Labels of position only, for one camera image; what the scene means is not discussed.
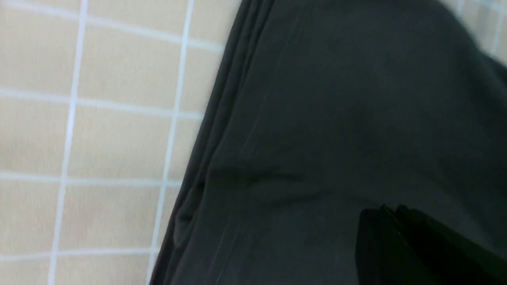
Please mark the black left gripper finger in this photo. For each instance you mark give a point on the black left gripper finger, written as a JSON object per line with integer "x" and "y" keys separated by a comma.
{"x": 408, "y": 247}

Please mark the beige checkered table mat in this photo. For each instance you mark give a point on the beige checkered table mat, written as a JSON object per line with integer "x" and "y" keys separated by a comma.
{"x": 101, "y": 105}

